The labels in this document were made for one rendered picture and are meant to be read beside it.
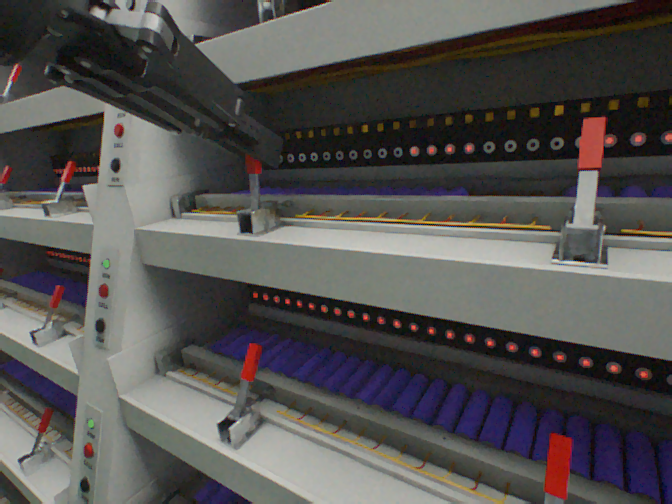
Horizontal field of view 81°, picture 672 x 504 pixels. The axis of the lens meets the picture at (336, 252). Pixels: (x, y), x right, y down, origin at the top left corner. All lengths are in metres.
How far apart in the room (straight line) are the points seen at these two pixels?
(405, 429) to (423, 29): 0.32
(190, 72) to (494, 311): 0.25
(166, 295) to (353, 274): 0.31
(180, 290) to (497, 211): 0.41
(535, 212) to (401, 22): 0.17
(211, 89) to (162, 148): 0.25
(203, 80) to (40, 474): 0.68
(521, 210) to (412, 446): 0.21
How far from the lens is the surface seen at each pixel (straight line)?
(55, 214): 0.75
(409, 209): 0.35
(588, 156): 0.29
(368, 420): 0.39
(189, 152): 0.56
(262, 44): 0.42
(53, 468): 0.83
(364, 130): 0.50
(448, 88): 0.52
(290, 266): 0.34
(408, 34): 0.34
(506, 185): 0.42
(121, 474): 0.61
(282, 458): 0.40
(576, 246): 0.29
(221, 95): 0.31
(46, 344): 0.77
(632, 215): 0.33
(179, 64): 0.28
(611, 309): 0.26
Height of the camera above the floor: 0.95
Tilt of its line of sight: level
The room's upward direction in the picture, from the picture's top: 6 degrees clockwise
